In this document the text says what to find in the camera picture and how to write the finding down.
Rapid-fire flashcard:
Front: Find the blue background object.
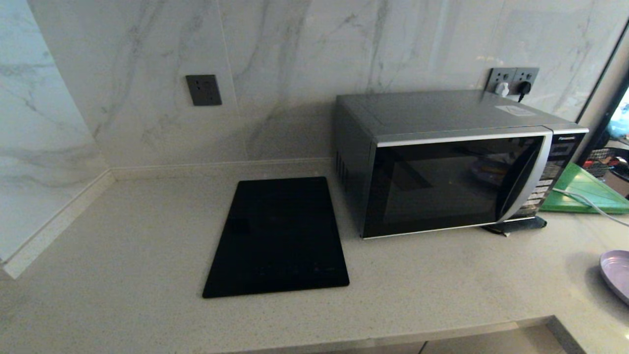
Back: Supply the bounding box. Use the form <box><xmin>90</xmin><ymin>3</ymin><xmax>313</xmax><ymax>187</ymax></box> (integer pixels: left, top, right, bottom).
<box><xmin>607</xmin><ymin>106</ymin><xmax>629</xmax><ymax>142</ymax></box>

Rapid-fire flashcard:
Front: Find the beige cabinet door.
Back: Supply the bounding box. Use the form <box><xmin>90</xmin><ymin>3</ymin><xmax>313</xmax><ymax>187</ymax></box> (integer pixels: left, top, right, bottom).
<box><xmin>422</xmin><ymin>325</ymin><xmax>566</xmax><ymax>354</ymax></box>

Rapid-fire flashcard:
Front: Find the white power cable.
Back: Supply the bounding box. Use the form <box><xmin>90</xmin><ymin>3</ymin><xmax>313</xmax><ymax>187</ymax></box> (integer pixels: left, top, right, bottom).
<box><xmin>553</xmin><ymin>187</ymin><xmax>629</xmax><ymax>228</ymax></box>

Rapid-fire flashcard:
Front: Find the silver Panasonic microwave oven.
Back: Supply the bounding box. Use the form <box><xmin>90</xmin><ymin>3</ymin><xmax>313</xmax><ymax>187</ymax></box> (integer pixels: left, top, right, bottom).
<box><xmin>334</xmin><ymin>89</ymin><xmax>589</xmax><ymax>239</ymax></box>

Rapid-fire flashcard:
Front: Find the dark grey wall socket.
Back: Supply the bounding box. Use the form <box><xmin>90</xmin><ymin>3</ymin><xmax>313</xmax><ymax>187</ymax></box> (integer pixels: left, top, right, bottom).
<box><xmin>185</xmin><ymin>74</ymin><xmax>223</xmax><ymax>107</ymax></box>

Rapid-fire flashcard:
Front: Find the black glass induction cooktop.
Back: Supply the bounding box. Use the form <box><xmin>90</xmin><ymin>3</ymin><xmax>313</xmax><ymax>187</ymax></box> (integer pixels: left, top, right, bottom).
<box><xmin>202</xmin><ymin>176</ymin><xmax>350</xmax><ymax>299</ymax></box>

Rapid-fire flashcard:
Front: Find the black wire basket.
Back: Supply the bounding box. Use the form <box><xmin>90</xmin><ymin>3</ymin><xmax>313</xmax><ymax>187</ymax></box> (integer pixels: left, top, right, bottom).
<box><xmin>584</xmin><ymin>147</ymin><xmax>629</xmax><ymax>180</ymax></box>

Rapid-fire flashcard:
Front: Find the lilac plastic plate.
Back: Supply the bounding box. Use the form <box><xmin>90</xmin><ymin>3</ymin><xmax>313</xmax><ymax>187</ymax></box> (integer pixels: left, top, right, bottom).
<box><xmin>600</xmin><ymin>250</ymin><xmax>629</xmax><ymax>306</ymax></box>

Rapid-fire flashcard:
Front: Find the dark window frame post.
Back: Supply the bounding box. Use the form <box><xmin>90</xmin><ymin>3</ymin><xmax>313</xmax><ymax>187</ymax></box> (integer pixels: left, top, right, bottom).
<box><xmin>575</xmin><ymin>20</ymin><xmax>629</xmax><ymax>165</ymax></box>

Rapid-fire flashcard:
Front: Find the green cutting board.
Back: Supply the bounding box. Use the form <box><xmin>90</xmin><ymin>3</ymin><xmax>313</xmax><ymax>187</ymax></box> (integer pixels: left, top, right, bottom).
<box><xmin>540</xmin><ymin>162</ymin><xmax>629</xmax><ymax>214</ymax></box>

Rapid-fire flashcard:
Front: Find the dark cloth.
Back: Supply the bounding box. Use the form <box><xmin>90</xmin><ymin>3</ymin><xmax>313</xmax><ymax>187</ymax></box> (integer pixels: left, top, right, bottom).
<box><xmin>483</xmin><ymin>216</ymin><xmax>547</xmax><ymax>237</ymax></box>

